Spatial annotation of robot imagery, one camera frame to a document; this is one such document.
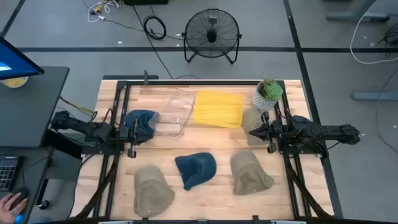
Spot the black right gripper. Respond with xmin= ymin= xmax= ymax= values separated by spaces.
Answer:
xmin=248 ymin=111 xmax=282 ymax=154

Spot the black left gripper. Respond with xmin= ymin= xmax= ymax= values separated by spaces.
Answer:
xmin=119 ymin=115 xmax=154 ymax=159

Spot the dark blue cap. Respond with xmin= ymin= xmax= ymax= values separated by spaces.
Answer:
xmin=123 ymin=109 xmax=160 ymax=145
xmin=174 ymin=152 xmax=218 ymax=192

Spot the tan cap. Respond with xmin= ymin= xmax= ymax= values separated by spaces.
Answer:
xmin=229 ymin=149 xmax=275 ymax=196
xmin=241 ymin=108 xmax=267 ymax=146
xmin=133 ymin=164 xmax=176 ymax=218

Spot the clear plastic bin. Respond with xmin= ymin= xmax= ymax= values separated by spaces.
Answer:
xmin=149 ymin=87 xmax=197 ymax=138

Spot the succulent in white patterned pot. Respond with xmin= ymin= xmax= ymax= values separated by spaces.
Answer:
xmin=251 ymin=77 xmax=284 ymax=112

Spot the yellow plastic bin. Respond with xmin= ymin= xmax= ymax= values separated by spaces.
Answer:
xmin=193 ymin=90 xmax=245 ymax=129

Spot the black floor fan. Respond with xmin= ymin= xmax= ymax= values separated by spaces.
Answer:
xmin=181 ymin=7 xmax=243 ymax=65

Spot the black desk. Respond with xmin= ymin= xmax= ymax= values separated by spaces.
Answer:
xmin=0 ymin=65 xmax=70 ymax=149

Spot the grey table foot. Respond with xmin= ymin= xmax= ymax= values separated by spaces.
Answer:
xmin=351 ymin=90 xmax=398 ymax=102
xmin=325 ymin=0 xmax=398 ymax=23

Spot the black computer mouse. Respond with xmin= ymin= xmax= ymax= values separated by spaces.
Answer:
xmin=13 ymin=187 xmax=29 ymax=203

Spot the yellow round object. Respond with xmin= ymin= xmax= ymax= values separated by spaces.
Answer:
xmin=0 ymin=76 xmax=29 ymax=89

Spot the black keyboard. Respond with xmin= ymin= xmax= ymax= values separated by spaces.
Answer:
xmin=0 ymin=155 xmax=24 ymax=192

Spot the computer monitor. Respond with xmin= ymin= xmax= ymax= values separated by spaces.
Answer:
xmin=0 ymin=35 xmax=45 ymax=82

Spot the person's hand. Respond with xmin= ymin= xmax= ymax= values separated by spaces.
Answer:
xmin=0 ymin=192 xmax=29 ymax=224

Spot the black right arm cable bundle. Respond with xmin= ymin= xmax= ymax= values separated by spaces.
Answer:
xmin=283 ymin=154 xmax=331 ymax=218

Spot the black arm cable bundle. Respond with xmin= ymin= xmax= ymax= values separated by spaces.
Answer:
xmin=283 ymin=154 xmax=331 ymax=218
xmin=76 ymin=154 xmax=119 ymax=219

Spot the black left arm cable bundle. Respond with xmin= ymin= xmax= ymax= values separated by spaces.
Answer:
xmin=76 ymin=154 xmax=119 ymax=219

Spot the black aluminium table frame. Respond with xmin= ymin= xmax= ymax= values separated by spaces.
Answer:
xmin=92 ymin=79 xmax=331 ymax=220

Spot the long black floor cable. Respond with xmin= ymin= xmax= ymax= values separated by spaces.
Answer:
xmin=131 ymin=4 xmax=174 ymax=80

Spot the coiled black cable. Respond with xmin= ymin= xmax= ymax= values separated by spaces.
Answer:
xmin=142 ymin=15 xmax=167 ymax=41

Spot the white floor cable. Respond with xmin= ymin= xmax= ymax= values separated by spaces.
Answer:
xmin=349 ymin=0 xmax=398 ymax=65

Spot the white and yellow cable bundle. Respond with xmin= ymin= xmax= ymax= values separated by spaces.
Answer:
xmin=82 ymin=0 xmax=121 ymax=24

